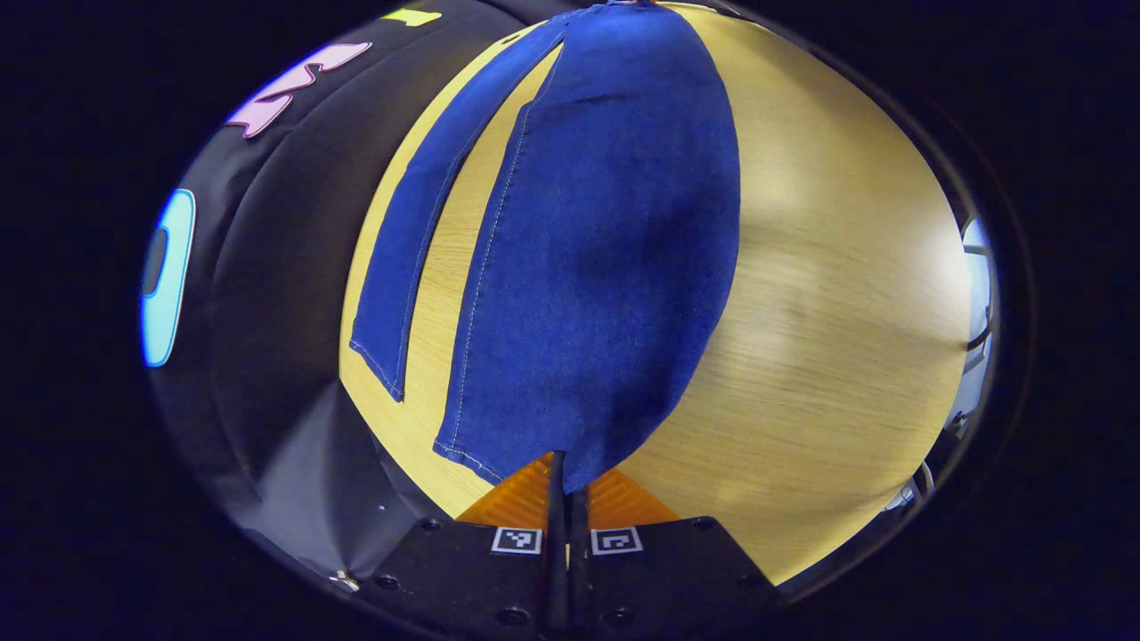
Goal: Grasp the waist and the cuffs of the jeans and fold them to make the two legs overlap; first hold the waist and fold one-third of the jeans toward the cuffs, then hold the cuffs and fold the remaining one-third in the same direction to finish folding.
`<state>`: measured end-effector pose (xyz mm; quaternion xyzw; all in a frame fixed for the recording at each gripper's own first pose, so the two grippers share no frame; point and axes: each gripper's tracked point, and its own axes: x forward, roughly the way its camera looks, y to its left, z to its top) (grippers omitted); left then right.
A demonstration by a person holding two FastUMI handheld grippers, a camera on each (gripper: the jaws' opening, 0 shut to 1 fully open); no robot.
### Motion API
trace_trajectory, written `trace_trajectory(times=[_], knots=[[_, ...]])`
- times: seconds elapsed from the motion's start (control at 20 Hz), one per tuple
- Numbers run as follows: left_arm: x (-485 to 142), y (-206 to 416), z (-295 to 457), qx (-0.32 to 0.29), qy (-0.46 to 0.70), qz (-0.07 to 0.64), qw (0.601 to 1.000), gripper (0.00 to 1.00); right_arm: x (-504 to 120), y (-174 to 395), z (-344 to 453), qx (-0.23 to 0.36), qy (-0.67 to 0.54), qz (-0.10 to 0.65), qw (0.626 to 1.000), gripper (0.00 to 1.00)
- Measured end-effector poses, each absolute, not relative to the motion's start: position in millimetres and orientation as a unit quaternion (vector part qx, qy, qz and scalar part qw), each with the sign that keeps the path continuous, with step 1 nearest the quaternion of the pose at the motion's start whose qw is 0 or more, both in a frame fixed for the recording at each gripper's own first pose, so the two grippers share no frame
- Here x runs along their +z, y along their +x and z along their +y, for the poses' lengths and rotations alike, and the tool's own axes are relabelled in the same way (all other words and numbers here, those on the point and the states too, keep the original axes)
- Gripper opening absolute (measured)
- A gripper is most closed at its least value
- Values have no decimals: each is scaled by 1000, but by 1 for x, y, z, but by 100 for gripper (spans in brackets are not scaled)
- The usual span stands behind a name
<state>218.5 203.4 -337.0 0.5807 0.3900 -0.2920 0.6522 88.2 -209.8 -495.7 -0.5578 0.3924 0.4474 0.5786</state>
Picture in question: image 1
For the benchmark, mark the blue denim jeans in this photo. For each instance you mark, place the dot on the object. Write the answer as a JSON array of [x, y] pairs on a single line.
[[606, 267]]

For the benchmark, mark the silver metal clip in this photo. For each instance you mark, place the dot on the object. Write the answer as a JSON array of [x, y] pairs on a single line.
[[344, 582]]

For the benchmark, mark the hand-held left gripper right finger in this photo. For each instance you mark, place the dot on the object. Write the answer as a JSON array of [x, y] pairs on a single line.
[[659, 579]]

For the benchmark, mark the black backdrop cloth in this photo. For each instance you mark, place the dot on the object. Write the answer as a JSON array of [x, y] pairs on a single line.
[[267, 267]]

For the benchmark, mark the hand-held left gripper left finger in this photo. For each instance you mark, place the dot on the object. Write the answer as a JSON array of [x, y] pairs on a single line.
[[481, 579]]

